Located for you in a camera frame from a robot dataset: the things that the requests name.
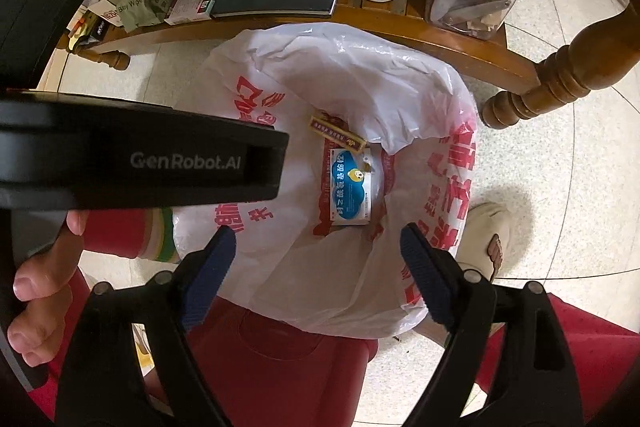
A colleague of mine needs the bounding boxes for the wooden table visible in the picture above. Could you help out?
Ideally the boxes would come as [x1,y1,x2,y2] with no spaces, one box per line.
[65,0,640,131]

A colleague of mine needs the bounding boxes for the person's red pants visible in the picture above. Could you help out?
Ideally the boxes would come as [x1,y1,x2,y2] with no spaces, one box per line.
[30,264,640,423]

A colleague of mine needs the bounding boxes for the metal folding tool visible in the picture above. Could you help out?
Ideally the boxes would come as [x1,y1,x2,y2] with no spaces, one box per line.
[444,0,512,26]

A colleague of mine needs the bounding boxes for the person's left hand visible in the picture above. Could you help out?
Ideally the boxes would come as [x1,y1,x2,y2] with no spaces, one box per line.
[7,210,90,369]

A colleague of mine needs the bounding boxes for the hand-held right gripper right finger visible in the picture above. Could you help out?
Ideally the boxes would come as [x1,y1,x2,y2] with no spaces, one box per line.
[399,222,587,427]

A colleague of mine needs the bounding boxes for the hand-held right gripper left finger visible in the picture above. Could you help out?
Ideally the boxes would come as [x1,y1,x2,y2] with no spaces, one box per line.
[54,226,237,427]

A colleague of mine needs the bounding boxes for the red trash bin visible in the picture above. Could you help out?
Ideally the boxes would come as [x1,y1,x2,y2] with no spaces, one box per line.
[187,299,379,427]

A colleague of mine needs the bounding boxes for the small yellow maroon box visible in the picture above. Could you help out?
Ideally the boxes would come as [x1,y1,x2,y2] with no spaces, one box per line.
[308,113,369,154]

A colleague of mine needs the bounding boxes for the blue white medicine packet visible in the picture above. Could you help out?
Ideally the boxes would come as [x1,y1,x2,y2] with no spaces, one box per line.
[318,146,377,228]

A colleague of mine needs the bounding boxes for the beige slipper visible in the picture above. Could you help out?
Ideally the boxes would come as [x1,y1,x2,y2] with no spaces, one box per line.
[457,201,516,285]

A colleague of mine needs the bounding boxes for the small black packet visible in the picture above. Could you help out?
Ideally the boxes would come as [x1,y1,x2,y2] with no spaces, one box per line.
[74,9,110,54]

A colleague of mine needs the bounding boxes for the white red-printed plastic bag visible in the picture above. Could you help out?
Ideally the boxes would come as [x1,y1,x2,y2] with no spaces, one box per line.
[172,22,482,339]

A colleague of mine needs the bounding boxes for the red white medicine box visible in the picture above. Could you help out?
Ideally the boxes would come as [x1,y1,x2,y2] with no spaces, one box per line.
[163,0,217,26]

